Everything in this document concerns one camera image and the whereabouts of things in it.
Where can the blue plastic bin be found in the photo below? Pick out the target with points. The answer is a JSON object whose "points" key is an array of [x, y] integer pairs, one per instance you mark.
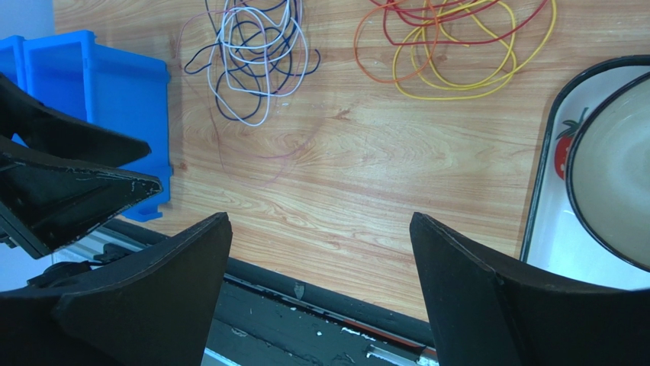
{"points": [[12, 60], [110, 88]]}

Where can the blue plastic bin left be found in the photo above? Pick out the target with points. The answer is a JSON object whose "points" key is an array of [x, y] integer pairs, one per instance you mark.
{"points": [[12, 60]]}

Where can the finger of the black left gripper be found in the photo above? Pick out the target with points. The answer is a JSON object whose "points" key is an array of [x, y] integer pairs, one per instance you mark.
{"points": [[50, 131], [48, 202]]}

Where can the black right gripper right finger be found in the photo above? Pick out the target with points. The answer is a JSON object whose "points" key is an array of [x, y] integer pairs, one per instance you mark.
{"points": [[487, 308]]}

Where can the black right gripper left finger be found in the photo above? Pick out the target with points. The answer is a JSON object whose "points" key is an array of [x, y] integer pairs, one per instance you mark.
{"points": [[152, 307]]}

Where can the blue plastic bin right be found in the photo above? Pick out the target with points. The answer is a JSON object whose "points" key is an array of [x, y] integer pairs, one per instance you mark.
{"points": [[110, 88]]}

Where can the strawberry print tray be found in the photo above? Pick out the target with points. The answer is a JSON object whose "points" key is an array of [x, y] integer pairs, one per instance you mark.
{"points": [[554, 240]]}

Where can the beige bowl black rim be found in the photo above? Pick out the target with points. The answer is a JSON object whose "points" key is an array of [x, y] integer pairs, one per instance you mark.
{"points": [[607, 176]]}

